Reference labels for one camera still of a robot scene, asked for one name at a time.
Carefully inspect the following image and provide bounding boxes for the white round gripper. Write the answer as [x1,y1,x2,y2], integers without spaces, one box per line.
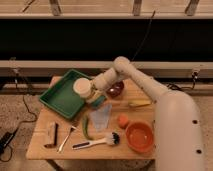
[73,78,100,101]

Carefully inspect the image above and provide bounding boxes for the metal cup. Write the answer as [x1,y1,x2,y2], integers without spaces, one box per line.
[86,96,96,104]

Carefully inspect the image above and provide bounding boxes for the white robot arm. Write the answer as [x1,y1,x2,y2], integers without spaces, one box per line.
[73,56,205,171]

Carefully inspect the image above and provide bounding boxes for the green plastic tray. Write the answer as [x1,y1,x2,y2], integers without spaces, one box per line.
[39,69,90,120]

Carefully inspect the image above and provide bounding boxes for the dark red bowl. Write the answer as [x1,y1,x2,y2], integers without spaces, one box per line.
[106,82,124,98]

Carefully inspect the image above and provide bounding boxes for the green chili pepper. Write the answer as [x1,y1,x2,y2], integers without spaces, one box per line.
[82,116,93,140]

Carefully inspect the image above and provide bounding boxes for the small orange fruit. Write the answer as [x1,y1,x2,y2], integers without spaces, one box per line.
[117,114,129,129]

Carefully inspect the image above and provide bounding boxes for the white dish brush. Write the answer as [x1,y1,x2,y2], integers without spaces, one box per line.
[72,132,120,150]

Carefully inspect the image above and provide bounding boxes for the orange bowl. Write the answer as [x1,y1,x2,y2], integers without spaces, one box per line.
[125,121,154,153]

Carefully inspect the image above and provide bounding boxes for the black power adapter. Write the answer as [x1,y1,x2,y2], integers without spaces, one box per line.
[0,132,14,148]

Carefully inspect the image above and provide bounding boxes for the brown handled scraper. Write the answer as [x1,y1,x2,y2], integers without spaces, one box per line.
[44,122,58,148]

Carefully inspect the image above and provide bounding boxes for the black cable on left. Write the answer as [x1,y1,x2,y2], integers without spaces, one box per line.
[0,71,39,163]

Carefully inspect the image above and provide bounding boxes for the black hanging cable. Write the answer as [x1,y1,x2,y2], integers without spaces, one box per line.
[131,10,157,63]

